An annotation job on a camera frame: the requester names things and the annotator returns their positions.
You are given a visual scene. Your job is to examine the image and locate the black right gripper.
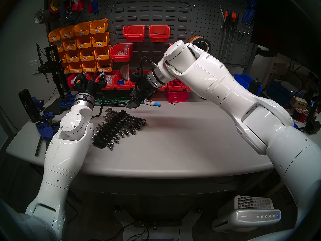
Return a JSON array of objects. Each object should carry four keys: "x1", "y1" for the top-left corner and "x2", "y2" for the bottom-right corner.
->
[{"x1": 125, "y1": 70, "x2": 154, "y2": 109}]

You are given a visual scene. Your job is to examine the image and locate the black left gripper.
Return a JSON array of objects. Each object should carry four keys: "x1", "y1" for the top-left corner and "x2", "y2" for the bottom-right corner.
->
[{"x1": 74, "y1": 70, "x2": 107, "y2": 96}]

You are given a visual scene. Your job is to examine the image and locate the yellow bin labelled M2.5-5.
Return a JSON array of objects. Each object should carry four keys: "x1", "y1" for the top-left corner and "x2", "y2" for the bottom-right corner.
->
[{"x1": 82, "y1": 60, "x2": 98, "y2": 73}]

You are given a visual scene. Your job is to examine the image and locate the yellow bin labelled M4-0.7 HEX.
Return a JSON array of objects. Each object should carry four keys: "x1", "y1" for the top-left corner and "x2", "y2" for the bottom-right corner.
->
[{"x1": 97, "y1": 58, "x2": 114, "y2": 72}]

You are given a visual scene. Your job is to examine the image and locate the green cutting mat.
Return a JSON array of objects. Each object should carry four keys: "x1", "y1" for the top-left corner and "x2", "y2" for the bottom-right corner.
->
[{"x1": 94, "y1": 99, "x2": 145, "y2": 105}]

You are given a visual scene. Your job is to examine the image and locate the largest chrome racked wrench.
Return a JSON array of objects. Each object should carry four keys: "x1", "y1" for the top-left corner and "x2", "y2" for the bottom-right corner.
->
[{"x1": 105, "y1": 107, "x2": 147, "y2": 125}]

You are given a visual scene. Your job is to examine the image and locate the yellow bin labelled M2.5-6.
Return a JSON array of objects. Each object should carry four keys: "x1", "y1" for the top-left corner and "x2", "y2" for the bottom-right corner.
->
[{"x1": 68, "y1": 62, "x2": 83, "y2": 74}]

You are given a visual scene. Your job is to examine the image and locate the chrome racked ratchet wrench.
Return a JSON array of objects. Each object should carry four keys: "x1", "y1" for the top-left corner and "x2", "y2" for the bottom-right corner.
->
[
  {"x1": 97, "y1": 125, "x2": 125, "y2": 138},
  {"x1": 99, "y1": 121, "x2": 130, "y2": 137},
  {"x1": 93, "y1": 133, "x2": 119, "y2": 145},
  {"x1": 104, "y1": 112, "x2": 142, "y2": 130},
  {"x1": 95, "y1": 129, "x2": 120, "y2": 140}
]

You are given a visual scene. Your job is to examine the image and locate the yellow bin labelled M3-8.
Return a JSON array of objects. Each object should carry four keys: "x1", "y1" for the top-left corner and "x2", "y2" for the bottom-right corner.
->
[{"x1": 79, "y1": 47, "x2": 96, "y2": 61}]

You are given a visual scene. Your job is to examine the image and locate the yellow bin labelled M3-6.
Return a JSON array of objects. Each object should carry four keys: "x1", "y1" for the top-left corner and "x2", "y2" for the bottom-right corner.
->
[{"x1": 94, "y1": 45, "x2": 111, "y2": 60}]

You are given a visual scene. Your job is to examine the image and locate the yellow bin labelled M3-12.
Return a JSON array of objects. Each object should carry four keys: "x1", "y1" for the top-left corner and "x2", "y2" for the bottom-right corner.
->
[{"x1": 65, "y1": 50, "x2": 81, "y2": 63}]

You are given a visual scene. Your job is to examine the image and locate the clear packet of parts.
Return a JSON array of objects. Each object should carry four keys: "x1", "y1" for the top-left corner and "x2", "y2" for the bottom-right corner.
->
[{"x1": 120, "y1": 64, "x2": 130, "y2": 80}]

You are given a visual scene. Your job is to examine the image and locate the red hanging storage bin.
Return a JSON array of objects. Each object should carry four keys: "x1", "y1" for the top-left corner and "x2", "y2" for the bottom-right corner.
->
[
  {"x1": 148, "y1": 25, "x2": 171, "y2": 43},
  {"x1": 109, "y1": 43, "x2": 134, "y2": 62},
  {"x1": 123, "y1": 25, "x2": 146, "y2": 42}
]

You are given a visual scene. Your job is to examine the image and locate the yellow bin labelled M4-6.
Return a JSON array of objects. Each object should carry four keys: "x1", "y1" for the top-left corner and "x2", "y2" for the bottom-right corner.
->
[{"x1": 76, "y1": 35, "x2": 94, "y2": 49}]

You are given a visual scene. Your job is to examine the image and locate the yellow bin labelled M3-4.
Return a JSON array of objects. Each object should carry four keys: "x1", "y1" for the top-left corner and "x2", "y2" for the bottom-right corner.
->
[{"x1": 92, "y1": 32, "x2": 110, "y2": 47}]

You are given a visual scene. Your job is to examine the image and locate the clear plastic parts box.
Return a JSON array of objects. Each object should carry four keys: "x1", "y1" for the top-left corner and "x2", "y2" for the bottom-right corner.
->
[{"x1": 116, "y1": 44, "x2": 132, "y2": 55}]

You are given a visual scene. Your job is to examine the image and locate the black soldering iron stand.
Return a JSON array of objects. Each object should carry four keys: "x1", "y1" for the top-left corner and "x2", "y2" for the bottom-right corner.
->
[{"x1": 38, "y1": 45, "x2": 69, "y2": 98}]

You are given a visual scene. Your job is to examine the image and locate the yellow bin labelled M4X4X6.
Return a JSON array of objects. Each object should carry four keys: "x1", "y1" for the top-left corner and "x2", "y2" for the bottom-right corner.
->
[{"x1": 63, "y1": 38, "x2": 78, "y2": 51}]

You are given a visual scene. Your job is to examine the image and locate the yellow bin labelled M4X6X6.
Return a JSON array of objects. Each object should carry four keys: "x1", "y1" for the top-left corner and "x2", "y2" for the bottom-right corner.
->
[{"x1": 51, "y1": 41, "x2": 64, "y2": 53}]

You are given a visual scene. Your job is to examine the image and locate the smallest chrome racked wrench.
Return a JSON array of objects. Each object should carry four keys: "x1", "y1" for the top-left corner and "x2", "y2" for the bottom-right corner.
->
[{"x1": 92, "y1": 137, "x2": 114, "y2": 151}]

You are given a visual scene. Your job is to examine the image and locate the yellow bin labelled M3X6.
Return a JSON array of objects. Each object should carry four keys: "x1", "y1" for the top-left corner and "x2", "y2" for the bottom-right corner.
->
[{"x1": 89, "y1": 19, "x2": 109, "y2": 34}]

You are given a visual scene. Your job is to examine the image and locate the yellow bin labelled M3X8 BAD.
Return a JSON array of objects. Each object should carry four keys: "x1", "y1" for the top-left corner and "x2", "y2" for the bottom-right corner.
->
[{"x1": 60, "y1": 25, "x2": 75, "y2": 39}]

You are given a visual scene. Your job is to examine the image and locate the black wrench holder rack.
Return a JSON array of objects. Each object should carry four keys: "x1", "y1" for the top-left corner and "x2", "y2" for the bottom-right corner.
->
[{"x1": 93, "y1": 109, "x2": 131, "y2": 150}]

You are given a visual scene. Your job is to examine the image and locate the yellow bin labelled M3X5X4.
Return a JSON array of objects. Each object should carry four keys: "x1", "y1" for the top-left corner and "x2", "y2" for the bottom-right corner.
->
[{"x1": 48, "y1": 28, "x2": 62, "y2": 42}]

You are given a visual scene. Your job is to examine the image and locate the black soldering iron pen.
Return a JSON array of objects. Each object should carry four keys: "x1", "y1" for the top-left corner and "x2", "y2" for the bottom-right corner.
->
[{"x1": 36, "y1": 43, "x2": 50, "y2": 84}]

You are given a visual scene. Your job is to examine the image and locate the black screw clamp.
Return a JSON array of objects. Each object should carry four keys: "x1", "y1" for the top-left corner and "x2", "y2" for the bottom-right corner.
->
[{"x1": 60, "y1": 0, "x2": 84, "y2": 27}]

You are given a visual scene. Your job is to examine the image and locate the black ribbed cylinder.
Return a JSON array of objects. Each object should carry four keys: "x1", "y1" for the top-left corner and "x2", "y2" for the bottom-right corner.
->
[
  {"x1": 18, "y1": 89, "x2": 42, "y2": 123},
  {"x1": 248, "y1": 78, "x2": 262, "y2": 96}
]

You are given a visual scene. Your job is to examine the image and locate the red clamp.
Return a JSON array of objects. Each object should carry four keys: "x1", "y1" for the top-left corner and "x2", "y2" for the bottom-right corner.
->
[{"x1": 66, "y1": 0, "x2": 84, "y2": 12}]

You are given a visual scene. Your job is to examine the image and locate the red yellow tape roll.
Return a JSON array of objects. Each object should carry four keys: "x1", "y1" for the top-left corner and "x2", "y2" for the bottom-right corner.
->
[{"x1": 48, "y1": 0, "x2": 64, "y2": 14}]

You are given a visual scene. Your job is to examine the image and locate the large orange white tape roll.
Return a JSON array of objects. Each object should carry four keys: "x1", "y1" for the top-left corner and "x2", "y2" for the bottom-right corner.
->
[{"x1": 188, "y1": 36, "x2": 212, "y2": 53}]

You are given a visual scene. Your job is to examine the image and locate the grey pegboard back panel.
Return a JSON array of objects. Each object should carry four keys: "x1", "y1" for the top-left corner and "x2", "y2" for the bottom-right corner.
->
[{"x1": 45, "y1": 0, "x2": 259, "y2": 68}]

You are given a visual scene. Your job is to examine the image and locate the black power strip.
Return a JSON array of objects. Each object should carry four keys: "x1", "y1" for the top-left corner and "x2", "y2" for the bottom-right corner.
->
[{"x1": 134, "y1": 220, "x2": 182, "y2": 229}]

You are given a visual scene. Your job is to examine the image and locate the dark blue crate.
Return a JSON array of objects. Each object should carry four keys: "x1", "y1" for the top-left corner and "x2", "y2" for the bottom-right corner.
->
[{"x1": 266, "y1": 79, "x2": 294, "y2": 105}]

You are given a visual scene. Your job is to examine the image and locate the white Coway air purifier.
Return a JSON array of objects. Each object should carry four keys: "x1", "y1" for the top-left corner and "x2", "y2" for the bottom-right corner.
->
[{"x1": 212, "y1": 195, "x2": 282, "y2": 233}]

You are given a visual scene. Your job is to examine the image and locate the small cardboard box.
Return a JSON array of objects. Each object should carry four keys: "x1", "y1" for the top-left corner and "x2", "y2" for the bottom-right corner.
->
[{"x1": 292, "y1": 96, "x2": 308, "y2": 110}]

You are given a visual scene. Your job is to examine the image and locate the black computer monitor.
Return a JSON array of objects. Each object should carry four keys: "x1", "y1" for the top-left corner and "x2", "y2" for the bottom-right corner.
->
[{"x1": 251, "y1": 0, "x2": 321, "y2": 75}]

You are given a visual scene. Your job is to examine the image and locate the black bench device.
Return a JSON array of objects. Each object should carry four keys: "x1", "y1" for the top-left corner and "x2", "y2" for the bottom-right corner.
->
[{"x1": 305, "y1": 102, "x2": 321, "y2": 135}]

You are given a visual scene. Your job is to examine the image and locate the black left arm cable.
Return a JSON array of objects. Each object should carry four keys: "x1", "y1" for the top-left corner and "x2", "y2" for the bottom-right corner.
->
[{"x1": 91, "y1": 91, "x2": 105, "y2": 118}]

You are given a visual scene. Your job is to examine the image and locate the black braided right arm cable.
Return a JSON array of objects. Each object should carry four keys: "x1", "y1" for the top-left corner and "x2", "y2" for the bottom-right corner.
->
[{"x1": 139, "y1": 57, "x2": 159, "y2": 78}]

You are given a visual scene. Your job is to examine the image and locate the white wall plate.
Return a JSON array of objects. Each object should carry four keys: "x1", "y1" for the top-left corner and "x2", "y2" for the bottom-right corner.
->
[{"x1": 28, "y1": 61, "x2": 40, "y2": 75}]

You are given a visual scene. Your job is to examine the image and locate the grey duct tape roll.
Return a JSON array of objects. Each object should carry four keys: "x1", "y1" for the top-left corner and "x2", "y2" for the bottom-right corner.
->
[{"x1": 34, "y1": 10, "x2": 50, "y2": 24}]

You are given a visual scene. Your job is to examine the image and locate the orange black handled file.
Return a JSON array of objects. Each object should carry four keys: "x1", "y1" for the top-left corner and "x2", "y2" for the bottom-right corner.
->
[
  {"x1": 219, "y1": 10, "x2": 230, "y2": 63},
  {"x1": 227, "y1": 12, "x2": 239, "y2": 60}
]

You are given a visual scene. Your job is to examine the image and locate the blue handled pliers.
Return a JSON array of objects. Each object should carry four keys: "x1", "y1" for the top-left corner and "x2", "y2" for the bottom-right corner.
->
[{"x1": 242, "y1": 0, "x2": 257, "y2": 26}]

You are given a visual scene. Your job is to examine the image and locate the red wire spool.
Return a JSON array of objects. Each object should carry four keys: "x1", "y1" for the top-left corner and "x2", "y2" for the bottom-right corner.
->
[{"x1": 292, "y1": 108, "x2": 309, "y2": 123}]

